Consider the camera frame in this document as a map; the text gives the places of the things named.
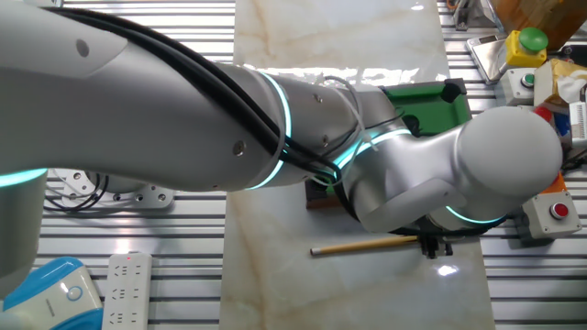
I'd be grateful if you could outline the black metal bracket stand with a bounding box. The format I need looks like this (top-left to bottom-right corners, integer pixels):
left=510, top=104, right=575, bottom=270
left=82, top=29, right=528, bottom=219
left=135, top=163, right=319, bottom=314
left=451, top=0, right=481, bottom=31

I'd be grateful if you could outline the white ridged plastic item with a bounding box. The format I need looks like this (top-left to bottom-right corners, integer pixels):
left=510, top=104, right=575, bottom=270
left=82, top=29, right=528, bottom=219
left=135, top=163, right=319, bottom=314
left=568, top=101, right=587, bottom=150

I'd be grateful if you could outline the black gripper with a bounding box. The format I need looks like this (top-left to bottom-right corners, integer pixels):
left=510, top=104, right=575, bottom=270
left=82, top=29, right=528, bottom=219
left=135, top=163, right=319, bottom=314
left=416, top=227, right=455, bottom=260

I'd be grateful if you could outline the orange box with red button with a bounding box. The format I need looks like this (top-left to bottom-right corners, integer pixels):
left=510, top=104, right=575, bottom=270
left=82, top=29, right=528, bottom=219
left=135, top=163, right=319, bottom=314
left=540, top=171, right=570, bottom=196

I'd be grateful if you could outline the black cable harness on arm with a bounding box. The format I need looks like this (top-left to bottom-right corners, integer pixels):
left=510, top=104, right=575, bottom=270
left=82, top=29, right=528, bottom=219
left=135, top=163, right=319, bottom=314
left=45, top=6, right=508, bottom=237

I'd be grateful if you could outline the black cable bundle at base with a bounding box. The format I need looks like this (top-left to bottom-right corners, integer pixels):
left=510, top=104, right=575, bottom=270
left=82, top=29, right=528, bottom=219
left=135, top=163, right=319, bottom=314
left=43, top=171, right=111, bottom=213

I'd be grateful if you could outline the white power strip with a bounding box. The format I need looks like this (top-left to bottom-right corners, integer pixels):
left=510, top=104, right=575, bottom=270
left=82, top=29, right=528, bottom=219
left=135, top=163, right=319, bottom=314
left=101, top=250, right=153, bottom=330

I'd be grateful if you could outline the wooden pool cue black butt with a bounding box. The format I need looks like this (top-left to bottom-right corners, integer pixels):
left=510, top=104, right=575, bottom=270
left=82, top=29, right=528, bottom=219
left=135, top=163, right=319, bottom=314
left=309, top=234, right=423, bottom=257

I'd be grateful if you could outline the brown box with white tissue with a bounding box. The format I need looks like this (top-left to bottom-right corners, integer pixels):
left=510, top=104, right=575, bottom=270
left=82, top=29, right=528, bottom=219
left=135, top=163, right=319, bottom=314
left=534, top=58, right=587, bottom=109

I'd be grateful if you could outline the silver perforated mounting plate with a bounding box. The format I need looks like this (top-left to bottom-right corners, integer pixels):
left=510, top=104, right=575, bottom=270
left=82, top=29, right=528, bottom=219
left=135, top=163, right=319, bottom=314
left=45, top=169, right=176, bottom=211

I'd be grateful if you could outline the green felt mini pool table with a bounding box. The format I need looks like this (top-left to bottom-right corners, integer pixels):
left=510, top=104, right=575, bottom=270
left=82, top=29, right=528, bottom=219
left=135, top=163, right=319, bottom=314
left=305, top=77, right=473, bottom=211

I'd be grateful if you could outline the blue plastic item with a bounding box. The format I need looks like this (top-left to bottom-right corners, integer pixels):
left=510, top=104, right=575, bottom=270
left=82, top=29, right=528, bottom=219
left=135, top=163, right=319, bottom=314
left=552, top=112, right=572, bottom=148

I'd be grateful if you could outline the grey box with green button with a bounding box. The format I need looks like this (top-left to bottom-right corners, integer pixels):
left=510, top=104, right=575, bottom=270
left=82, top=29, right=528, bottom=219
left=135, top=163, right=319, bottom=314
left=499, top=67, right=537, bottom=107

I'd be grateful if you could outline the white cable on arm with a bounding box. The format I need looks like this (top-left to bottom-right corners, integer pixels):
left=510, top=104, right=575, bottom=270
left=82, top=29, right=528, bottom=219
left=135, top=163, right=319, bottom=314
left=316, top=75, right=382, bottom=157

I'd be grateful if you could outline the blue and white device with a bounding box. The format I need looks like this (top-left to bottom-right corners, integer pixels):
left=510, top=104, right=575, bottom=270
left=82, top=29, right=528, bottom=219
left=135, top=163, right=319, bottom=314
left=0, top=256, right=105, bottom=330

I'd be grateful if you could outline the yellow box with green button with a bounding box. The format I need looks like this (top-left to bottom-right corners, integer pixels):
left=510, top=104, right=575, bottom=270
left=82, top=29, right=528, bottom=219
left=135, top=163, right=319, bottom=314
left=504, top=26, right=549, bottom=69

